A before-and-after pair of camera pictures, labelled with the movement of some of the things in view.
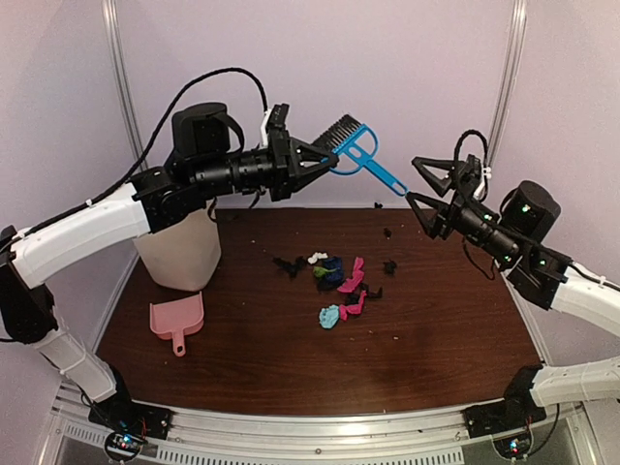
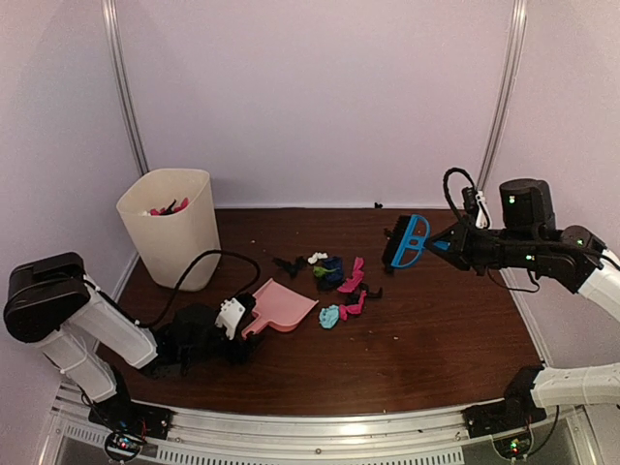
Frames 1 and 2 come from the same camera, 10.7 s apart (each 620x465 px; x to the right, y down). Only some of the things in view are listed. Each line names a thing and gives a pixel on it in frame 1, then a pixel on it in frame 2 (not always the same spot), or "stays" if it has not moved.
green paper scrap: [320, 271] stays
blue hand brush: [354, 143] → [406, 239]
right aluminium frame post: [509, 77] stays
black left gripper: [290, 174] → [242, 350]
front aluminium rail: [568, 435] stays
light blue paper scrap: [328, 317] stays
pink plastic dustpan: [173, 320] → [280, 308]
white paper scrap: [314, 259] stays
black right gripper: [441, 224] → [459, 236]
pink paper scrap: [351, 284] stays
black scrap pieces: [291, 268] stays
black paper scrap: [378, 294] stays
